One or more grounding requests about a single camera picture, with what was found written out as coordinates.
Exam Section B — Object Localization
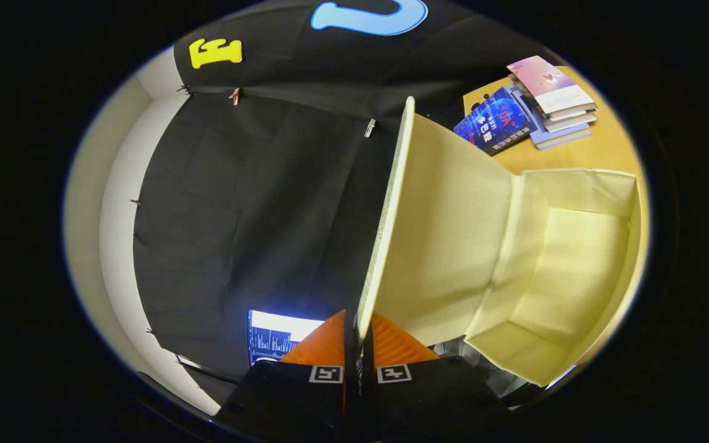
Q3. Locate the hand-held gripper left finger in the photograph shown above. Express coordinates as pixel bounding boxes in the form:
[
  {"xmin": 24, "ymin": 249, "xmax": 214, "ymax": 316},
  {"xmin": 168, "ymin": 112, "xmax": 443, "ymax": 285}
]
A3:
[{"xmin": 216, "ymin": 309, "xmax": 355, "ymax": 442}]

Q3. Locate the white book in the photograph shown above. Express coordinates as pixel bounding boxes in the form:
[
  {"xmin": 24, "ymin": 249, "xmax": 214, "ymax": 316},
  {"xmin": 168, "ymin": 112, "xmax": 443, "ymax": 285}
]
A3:
[{"xmin": 539, "ymin": 102, "xmax": 599, "ymax": 133}]

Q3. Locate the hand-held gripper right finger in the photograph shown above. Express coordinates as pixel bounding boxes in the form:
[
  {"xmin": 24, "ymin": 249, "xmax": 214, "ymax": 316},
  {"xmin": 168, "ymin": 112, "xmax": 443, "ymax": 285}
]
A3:
[{"xmin": 358, "ymin": 313, "xmax": 510, "ymax": 442}]

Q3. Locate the pale blue book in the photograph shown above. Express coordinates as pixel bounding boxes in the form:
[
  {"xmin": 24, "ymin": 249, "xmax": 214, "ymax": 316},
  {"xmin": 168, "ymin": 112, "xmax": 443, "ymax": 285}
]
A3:
[{"xmin": 508, "ymin": 86, "xmax": 593, "ymax": 151}]

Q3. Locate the grey-green fabric storage box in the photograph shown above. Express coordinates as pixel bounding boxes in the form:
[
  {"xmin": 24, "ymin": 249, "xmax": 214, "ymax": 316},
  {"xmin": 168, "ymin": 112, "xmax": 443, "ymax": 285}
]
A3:
[{"xmin": 354, "ymin": 95, "xmax": 646, "ymax": 388}]

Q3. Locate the black backdrop cloth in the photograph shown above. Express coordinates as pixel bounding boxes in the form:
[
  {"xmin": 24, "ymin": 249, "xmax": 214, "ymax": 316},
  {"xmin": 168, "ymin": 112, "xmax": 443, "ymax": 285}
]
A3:
[{"xmin": 133, "ymin": 0, "xmax": 552, "ymax": 401}]

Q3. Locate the blue cover book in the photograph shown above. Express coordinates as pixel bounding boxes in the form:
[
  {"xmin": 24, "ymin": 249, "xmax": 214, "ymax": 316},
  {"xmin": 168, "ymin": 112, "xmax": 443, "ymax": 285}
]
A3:
[{"xmin": 453, "ymin": 86, "xmax": 537, "ymax": 156}]

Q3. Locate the computer monitor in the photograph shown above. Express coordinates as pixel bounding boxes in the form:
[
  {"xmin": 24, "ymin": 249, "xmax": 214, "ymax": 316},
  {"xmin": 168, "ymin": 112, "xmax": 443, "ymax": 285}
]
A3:
[{"xmin": 247, "ymin": 309, "xmax": 326, "ymax": 368}]

